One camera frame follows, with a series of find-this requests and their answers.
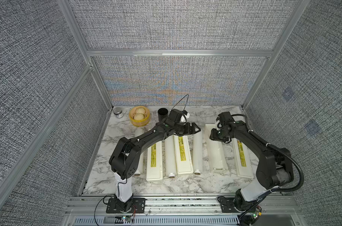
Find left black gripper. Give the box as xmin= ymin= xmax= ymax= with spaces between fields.
xmin=173 ymin=122 xmax=201 ymax=137

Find plastic wrap roll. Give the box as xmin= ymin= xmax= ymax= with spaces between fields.
xmin=134 ymin=127 xmax=145 ymax=177
xmin=192 ymin=131 xmax=203 ymax=175
xmin=164 ymin=135 xmax=177 ymax=179

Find white wrap dispenser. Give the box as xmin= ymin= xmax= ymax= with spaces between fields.
xmin=146 ymin=135 xmax=163 ymax=181
xmin=204 ymin=123 xmax=255 ymax=179
xmin=173 ymin=135 xmax=194 ymax=175

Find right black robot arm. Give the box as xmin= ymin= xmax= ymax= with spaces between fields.
xmin=210 ymin=112 xmax=294 ymax=212

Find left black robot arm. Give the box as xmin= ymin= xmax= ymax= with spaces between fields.
xmin=109 ymin=119 xmax=201 ymax=203

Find black cup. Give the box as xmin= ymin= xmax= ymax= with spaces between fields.
xmin=157 ymin=108 xmax=169 ymax=122

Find yellow bowl with buns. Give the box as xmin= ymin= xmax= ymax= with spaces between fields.
xmin=129 ymin=106 xmax=151 ymax=127

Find small silver tin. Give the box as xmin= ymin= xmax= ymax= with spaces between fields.
xmin=112 ymin=107 xmax=123 ymax=119

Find right black corrugated cable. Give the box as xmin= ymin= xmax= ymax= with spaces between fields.
xmin=231 ymin=113 xmax=305 ymax=224

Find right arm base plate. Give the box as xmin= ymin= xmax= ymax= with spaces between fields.
xmin=217 ymin=196 xmax=259 ymax=213

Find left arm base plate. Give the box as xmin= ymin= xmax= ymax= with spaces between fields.
xmin=106 ymin=197 xmax=146 ymax=214

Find aluminium mounting rail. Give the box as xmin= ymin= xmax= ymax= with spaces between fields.
xmin=65 ymin=195 xmax=302 ymax=216

